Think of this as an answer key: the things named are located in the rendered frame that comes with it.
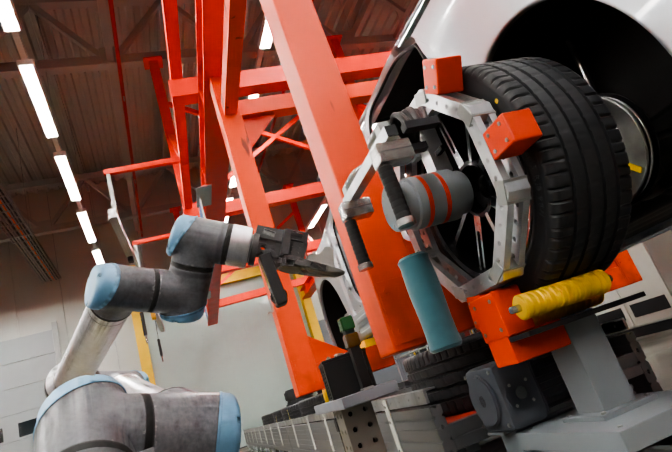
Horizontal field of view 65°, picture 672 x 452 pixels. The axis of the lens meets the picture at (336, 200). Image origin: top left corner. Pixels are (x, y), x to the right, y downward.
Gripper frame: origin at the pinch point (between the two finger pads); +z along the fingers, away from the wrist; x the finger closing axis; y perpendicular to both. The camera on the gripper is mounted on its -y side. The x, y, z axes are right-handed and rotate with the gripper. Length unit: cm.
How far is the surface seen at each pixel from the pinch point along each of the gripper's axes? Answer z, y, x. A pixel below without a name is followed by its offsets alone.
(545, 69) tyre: 41, 56, -15
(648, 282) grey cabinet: 393, 139, 350
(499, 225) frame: 33.4, 16.2, -8.6
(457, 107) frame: 20.5, 42.6, -11.0
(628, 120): 70, 54, -8
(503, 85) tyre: 29, 47, -17
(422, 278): 25.7, 7.6, 17.4
